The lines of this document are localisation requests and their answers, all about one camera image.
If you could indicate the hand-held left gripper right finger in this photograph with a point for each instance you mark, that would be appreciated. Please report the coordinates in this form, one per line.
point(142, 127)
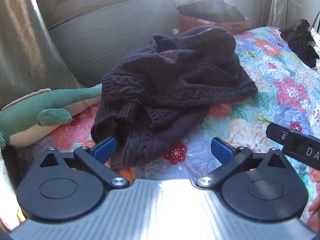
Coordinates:
point(222, 151)

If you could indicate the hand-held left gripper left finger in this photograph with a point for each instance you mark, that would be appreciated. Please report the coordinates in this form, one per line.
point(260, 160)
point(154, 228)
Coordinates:
point(105, 148)

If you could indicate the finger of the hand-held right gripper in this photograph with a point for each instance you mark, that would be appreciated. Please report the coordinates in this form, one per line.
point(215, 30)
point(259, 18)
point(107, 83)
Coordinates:
point(277, 133)

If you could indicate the dark purple knit sweater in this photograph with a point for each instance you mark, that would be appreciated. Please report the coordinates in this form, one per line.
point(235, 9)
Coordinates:
point(175, 80)

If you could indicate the person's right hand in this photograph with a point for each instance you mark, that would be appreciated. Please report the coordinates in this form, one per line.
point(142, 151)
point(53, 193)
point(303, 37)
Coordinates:
point(316, 206)

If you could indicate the floral quilt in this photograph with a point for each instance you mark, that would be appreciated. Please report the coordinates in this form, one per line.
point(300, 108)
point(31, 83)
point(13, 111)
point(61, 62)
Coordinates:
point(275, 100)

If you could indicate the green plush toy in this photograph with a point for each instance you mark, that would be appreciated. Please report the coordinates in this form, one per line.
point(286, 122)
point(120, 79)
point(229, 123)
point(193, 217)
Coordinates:
point(32, 112)

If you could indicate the black crumpled garment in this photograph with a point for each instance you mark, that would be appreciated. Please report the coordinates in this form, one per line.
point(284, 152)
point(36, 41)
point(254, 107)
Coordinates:
point(300, 42)

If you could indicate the beige satin curtain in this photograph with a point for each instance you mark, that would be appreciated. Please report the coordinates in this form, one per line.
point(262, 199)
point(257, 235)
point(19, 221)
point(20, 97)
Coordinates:
point(25, 42)
point(282, 5)

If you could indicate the black folded cloth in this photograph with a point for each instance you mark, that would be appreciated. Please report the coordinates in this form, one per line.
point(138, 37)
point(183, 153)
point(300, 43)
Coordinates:
point(212, 10)

